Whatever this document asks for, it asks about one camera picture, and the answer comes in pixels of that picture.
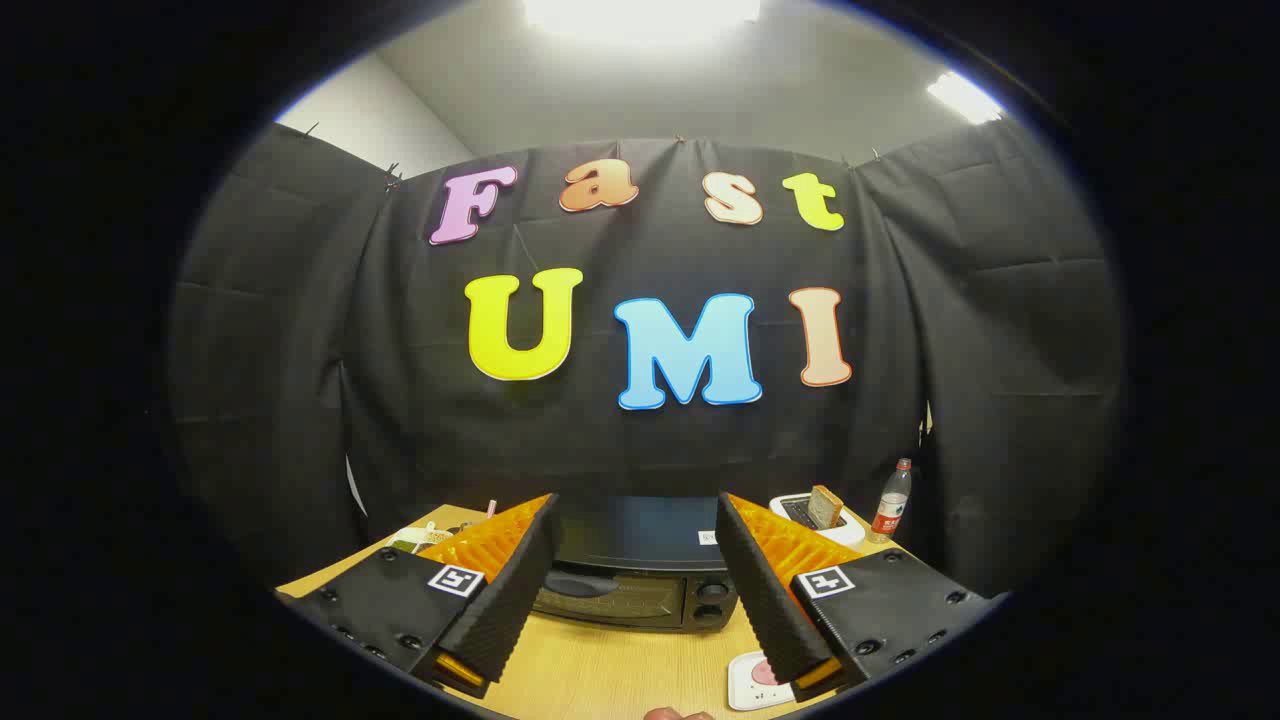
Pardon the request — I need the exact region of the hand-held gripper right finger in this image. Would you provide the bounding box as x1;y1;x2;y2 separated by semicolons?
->
714;490;1006;701

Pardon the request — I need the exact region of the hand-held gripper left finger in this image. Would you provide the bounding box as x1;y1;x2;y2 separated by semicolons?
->
285;492;563;699

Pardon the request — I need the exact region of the white bread toaster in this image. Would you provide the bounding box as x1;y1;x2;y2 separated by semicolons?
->
770;492;866;546

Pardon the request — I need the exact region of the clear water bottle red label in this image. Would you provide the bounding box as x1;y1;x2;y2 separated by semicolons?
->
868;458;913;544

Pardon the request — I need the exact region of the divided dish of seeds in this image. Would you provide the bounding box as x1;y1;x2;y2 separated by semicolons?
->
385;520;481;557

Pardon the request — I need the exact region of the small ceiling light panel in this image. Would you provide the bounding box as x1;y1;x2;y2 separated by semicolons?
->
925;70;1004;126

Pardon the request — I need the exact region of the white square plate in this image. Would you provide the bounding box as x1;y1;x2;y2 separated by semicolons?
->
727;650;801;713

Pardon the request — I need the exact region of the large ceiling light panel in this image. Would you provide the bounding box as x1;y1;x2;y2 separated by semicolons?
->
522;0;763;31

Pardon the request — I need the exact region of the black toaster oven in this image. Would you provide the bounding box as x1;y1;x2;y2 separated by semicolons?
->
530;495;741;633

